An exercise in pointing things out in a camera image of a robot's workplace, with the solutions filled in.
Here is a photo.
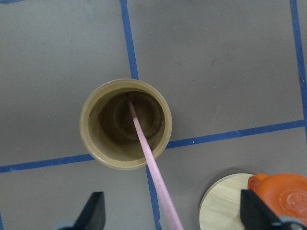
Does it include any orange mug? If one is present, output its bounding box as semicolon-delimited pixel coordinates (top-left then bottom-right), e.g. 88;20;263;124
248;173;307;224

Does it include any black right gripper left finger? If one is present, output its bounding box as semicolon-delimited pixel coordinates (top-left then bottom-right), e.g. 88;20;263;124
74;192;106;230

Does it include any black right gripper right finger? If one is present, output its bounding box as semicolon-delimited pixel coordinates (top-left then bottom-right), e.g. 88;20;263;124
240;189;283;230

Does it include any bamboo chopstick holder cup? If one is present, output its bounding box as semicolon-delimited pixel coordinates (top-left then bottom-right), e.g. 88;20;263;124
79;79;172;170

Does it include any wooden mug tree stand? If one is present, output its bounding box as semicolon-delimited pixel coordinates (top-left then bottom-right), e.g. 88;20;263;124
199;173;252;230

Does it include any pink chopstick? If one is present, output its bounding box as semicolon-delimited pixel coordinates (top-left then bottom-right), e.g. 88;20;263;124
127;96;184;230

